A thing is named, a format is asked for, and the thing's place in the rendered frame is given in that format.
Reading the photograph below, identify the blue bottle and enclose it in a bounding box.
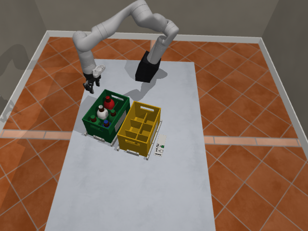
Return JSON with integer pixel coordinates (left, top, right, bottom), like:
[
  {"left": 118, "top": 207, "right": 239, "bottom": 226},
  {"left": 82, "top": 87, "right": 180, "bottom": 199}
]
[{"left": 102, "top": 120, "right": 111, "bottom": 128}]

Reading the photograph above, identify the yellow crate with dividers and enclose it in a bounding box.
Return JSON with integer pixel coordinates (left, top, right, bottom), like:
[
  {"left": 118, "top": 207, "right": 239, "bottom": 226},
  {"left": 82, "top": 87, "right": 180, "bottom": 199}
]
[{"left": 117, "top": 105, "right": 160, "bottom": 157}]

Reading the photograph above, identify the white paper pick list strip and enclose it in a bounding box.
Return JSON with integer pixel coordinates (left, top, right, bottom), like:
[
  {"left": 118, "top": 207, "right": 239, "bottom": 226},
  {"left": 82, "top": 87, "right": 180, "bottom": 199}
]
[{"left": 154, "top": 134, "right": 167, "bottom": 157}]

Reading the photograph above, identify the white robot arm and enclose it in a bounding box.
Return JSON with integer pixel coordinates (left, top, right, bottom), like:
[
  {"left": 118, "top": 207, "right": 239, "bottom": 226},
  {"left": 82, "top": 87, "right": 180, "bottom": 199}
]
[{"left": 73, "top": 0, "right": 179, "bottom": 78}]

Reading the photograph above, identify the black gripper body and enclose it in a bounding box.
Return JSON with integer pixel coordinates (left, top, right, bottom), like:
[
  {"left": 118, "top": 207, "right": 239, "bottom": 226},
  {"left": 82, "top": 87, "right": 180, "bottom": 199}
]
[{"left": 83, "top": 73, "right": 96, "bottom": 84}]

